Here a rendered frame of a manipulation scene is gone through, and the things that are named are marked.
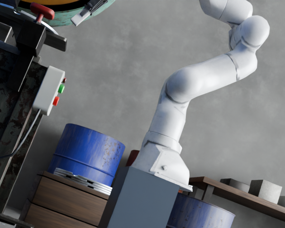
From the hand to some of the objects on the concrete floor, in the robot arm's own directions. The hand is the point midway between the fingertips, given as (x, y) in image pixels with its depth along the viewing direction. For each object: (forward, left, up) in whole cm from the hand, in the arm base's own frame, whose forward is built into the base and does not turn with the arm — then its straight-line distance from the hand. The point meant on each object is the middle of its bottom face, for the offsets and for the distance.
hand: (80, 16), depth 181 cm
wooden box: (-28, -45, -89) cm, 104 cm away
